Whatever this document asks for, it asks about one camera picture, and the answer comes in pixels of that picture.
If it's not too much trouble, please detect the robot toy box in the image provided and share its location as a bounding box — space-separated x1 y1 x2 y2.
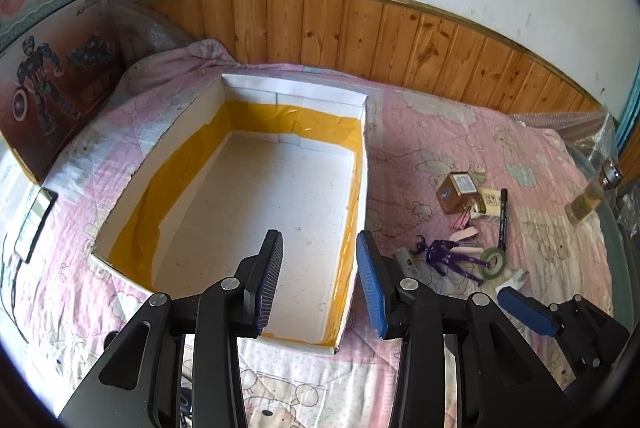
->
0 0 126 185

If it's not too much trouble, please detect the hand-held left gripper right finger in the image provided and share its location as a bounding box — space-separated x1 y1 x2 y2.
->
356 230 577 428

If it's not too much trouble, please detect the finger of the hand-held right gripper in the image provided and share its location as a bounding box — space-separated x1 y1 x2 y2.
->
496 286 578 338

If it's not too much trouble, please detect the pink bear printed blanket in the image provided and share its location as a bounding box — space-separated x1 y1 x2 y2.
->
0 40 621 428

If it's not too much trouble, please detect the glass bottle yellow liquid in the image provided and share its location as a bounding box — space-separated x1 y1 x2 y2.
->
566 158 624 225

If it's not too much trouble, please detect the white cardboard box yellow tape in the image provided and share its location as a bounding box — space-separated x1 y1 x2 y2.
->
90 74 369 354

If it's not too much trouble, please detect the black marker pen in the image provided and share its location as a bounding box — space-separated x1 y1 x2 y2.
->
496 188 510 255

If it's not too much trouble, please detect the small amber box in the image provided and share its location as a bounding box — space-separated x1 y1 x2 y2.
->
435 171 479 215

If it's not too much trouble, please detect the green tape roll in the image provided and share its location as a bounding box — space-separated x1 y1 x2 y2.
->
476 247 506 279

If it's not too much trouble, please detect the pink binder clip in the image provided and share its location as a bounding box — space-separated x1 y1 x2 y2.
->
453 203 476 229

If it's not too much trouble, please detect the bubble wrap sheet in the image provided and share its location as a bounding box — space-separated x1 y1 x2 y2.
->
514 109 622 169
114 4 202 64

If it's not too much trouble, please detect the white toothpick container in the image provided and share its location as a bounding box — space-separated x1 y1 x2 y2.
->
494 270 531 295

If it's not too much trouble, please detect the small white printed box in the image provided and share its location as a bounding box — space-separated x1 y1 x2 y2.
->
472 188 502 222

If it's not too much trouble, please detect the purple action figure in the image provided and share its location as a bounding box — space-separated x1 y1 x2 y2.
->
410 235 494 282

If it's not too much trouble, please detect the teal painted frame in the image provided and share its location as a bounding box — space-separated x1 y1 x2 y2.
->
615 62 640 155

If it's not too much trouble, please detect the smartphone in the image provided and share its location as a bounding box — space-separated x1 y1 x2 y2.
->
13 187 59 265

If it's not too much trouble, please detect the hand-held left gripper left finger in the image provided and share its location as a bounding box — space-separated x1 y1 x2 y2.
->
60 229 285 428

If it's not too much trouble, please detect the black cable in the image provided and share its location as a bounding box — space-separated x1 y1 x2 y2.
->
0 228 31 346

